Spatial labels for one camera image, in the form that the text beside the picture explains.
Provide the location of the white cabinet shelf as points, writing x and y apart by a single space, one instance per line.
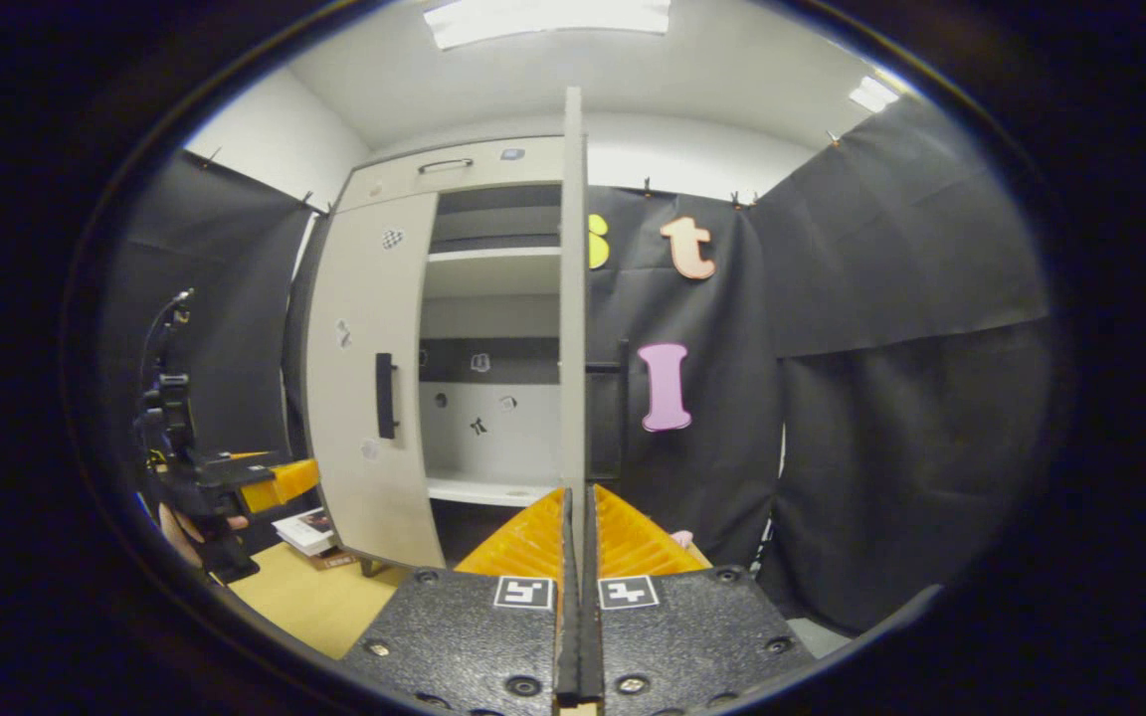
493 273
483 489

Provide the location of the white booklet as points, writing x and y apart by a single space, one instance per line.
304 529

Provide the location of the beige shoe cabinet door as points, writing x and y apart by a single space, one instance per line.
573 298
374 288

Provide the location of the large ceiling light panel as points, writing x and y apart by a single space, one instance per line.
543 20

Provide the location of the beige cabinet drawer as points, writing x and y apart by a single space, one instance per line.
533 171

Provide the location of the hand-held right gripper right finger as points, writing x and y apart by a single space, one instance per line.
682 626

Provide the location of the small ceiling light panel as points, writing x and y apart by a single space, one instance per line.
873 94

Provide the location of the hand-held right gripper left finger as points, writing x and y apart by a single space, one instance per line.
474 626

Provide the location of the beige double-door shoe cabinet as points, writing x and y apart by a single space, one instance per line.
523 438

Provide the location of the black backdrop cloth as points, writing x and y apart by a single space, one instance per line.
881 298
235 298

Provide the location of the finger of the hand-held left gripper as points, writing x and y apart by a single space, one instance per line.
247 455
280 485

